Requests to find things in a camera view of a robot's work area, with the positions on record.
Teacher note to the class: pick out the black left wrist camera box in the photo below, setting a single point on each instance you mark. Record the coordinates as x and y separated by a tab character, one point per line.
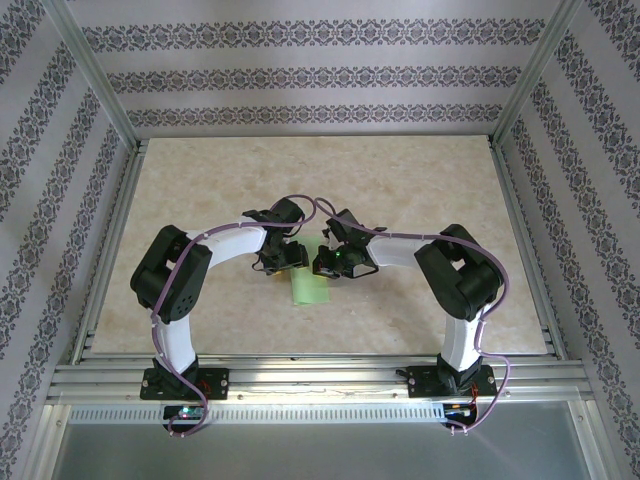
287	210

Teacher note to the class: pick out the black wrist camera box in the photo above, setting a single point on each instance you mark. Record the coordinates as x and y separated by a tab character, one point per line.
342	225
287	210

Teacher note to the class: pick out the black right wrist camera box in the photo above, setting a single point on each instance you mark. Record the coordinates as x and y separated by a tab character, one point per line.
342	225

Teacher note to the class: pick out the green square paper sheet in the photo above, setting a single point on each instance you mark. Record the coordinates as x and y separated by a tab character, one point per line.
310	290

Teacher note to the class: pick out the aluminium frame post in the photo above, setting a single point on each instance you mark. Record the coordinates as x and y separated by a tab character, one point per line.
96	70
535	70

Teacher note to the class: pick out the wide aluminium rail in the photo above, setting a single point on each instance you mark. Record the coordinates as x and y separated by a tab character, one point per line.
320	380

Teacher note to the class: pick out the aluminium side rail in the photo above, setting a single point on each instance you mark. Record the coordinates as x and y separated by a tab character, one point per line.
110	250
522	225

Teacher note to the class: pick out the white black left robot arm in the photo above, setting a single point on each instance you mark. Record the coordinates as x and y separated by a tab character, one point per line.
175	345

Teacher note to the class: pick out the small board with green light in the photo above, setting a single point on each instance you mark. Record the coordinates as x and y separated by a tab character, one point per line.
182	412

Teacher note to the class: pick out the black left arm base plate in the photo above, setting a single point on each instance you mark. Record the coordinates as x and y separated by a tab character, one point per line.
215	382

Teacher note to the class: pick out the grey metal sheet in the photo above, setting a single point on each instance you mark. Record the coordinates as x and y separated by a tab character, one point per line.
320	450

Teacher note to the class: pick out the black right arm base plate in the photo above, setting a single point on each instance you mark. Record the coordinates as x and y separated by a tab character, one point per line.
420	382

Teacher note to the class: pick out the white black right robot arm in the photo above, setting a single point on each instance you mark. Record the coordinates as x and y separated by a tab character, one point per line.
460	345

